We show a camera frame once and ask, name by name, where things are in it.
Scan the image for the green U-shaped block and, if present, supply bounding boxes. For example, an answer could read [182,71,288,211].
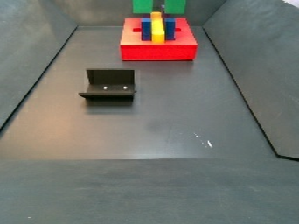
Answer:
[132,0,186,14]

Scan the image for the red base board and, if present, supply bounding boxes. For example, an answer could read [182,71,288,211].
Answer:
[119,17,199,61]

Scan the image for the yellow long bar block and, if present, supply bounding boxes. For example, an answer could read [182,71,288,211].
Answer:
[151,11,164,44]

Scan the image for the dark blue post block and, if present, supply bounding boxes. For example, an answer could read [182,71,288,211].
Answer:
[142,17,152,41]
[164,17,175,40]

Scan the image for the black metal bracket holder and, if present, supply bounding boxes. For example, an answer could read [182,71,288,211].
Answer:
[79,68,136,99]

